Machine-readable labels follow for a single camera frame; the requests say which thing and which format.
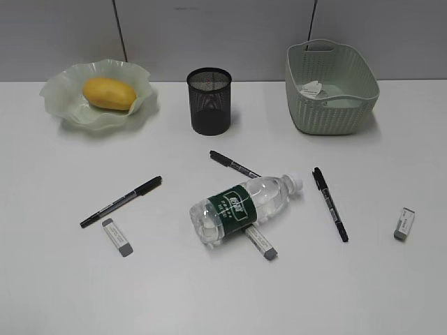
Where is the pale green plastic basket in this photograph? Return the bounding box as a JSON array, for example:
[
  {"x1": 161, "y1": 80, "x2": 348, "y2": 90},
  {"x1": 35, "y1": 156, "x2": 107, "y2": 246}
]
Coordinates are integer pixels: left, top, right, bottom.
[{"x1": 285, "y1": 39, "x2": 380, "y2": 135}]

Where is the grey white eraser middle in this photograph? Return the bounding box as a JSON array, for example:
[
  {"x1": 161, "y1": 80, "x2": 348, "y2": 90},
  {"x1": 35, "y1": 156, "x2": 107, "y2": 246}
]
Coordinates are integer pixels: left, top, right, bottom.
[{"x1": 244, "y1": 225, "x2": 277, "y2": 261}]

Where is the grey white eraser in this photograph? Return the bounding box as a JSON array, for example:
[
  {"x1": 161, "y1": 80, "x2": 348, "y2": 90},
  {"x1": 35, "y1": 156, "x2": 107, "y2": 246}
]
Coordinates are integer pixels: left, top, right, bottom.
[
  {"x1": 102, "y1": 218, "x2": 133, "y2": 258},
  {"x1": 393, "y1": 207, "x2": 416, "y2": 241},
  {"x1": 244, "y1": 225, "x2": 277, "y2": 261}
]

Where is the black mesh pen holder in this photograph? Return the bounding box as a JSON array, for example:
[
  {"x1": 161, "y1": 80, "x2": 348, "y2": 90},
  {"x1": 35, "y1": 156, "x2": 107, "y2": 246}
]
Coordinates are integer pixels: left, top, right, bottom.
[{"x1": 186, "y1": 67, "x2": 232, "y2": 136}]

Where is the pale green wavy plate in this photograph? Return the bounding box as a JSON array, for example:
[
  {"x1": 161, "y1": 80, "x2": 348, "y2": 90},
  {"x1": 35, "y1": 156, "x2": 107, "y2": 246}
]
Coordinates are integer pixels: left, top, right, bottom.
[{"x1": 40, "y1": 59, "x2": 159, "y2": 131}]

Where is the clear water bottle green label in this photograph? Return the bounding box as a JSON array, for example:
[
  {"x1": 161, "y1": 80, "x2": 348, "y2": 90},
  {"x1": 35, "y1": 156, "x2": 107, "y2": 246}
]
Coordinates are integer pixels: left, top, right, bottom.
[{"x1": 189, "y1": 172, "x2": 303, "y2": 246}]

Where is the waste paper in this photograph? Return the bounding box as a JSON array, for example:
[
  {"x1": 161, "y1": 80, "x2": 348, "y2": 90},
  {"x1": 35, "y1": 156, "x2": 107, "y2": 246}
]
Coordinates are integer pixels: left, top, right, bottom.
[{"x1": 300, "y1": 80, "x2": 328, "y2": 99}]

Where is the yellow mango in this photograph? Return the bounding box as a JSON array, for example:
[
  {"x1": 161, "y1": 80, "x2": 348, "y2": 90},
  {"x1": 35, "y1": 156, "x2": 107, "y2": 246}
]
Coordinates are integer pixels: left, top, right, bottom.
[{"x1": 82, "y1": 77, "x2": 136, "y2": 111}]

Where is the grey white eraser left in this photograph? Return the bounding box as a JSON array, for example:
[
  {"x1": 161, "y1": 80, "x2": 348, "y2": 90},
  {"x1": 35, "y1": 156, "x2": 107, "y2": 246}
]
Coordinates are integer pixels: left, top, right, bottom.
[{"x1": 102, "y1": 218, "x2": 133, "y2": 258}]

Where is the grey white eraser right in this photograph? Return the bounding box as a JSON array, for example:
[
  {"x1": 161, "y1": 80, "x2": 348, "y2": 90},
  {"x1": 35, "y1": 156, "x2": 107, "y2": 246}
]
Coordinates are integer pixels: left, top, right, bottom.
[{"x1": 393, "y1": 207, "x2": 416, "y2": 241}]

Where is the black marker pen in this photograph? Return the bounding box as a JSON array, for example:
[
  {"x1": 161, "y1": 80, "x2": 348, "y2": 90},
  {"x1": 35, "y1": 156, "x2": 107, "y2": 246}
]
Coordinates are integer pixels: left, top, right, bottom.
[
  {"x1": 80, "y1": 176, "x2": 163, "y2": 228},
  {"x1": 312, "y1": 167, "x2": 349, "y2": 243},
  {"x1": 210, "y1": 150, "x2": 261, "y2": 179}
]

